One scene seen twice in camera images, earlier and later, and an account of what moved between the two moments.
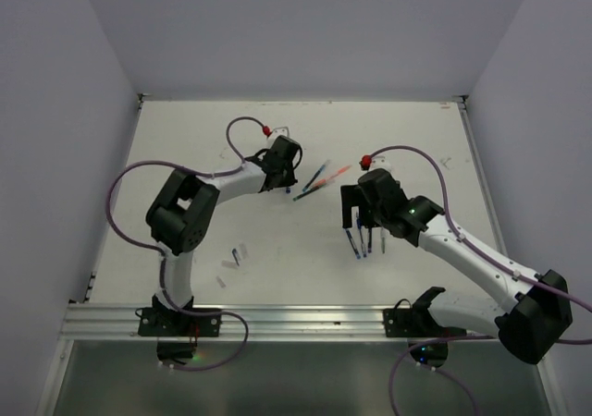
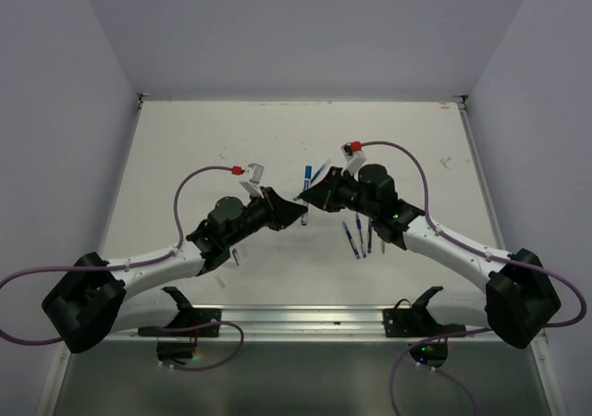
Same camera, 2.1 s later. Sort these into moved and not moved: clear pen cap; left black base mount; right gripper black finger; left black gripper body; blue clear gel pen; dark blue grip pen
Moved: right gripper black finger; left black gripper body
Not moved: blue clear gel pen; dark blue grip pen; clear pen cap; left black base mount
